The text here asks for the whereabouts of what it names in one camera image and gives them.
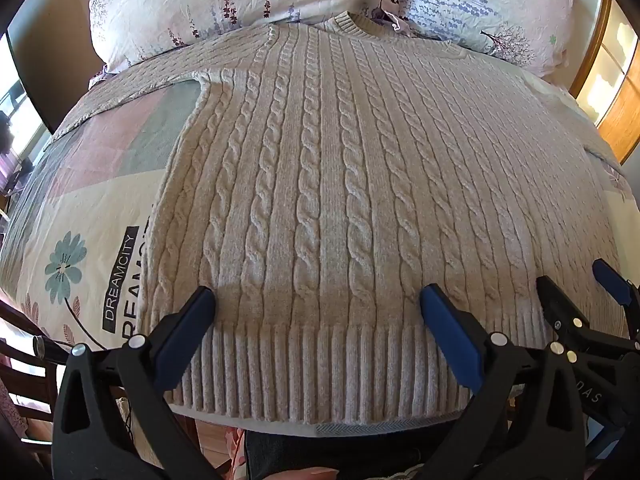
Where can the white purple floral pillow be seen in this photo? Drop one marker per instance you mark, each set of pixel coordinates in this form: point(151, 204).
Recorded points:
point(480, 0)

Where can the black metal rod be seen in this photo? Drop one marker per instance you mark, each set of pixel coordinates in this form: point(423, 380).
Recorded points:
point(50, 348)

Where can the window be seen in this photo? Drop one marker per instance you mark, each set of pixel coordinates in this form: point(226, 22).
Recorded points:
point(17, 110)

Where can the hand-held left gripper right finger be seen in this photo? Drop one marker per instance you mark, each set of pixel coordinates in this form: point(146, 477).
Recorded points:
point(450, 335)

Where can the patchwork floral bed sheet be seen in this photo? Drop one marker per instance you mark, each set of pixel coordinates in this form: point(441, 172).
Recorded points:
point(90, 200)

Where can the pink cloth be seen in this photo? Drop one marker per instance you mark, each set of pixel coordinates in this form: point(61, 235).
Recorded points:
point(235, 452)

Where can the dark wooden chair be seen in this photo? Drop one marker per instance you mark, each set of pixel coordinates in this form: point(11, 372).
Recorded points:
point(25, 375)

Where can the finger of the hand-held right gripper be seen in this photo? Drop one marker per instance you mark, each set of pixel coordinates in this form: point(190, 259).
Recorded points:
point(555, 302)
point(611, 277)

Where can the dark headboard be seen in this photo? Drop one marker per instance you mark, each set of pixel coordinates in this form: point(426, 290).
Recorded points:
point(45, 75)

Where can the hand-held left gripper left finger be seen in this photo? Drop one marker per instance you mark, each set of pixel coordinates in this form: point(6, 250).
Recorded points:
point(192, 320)

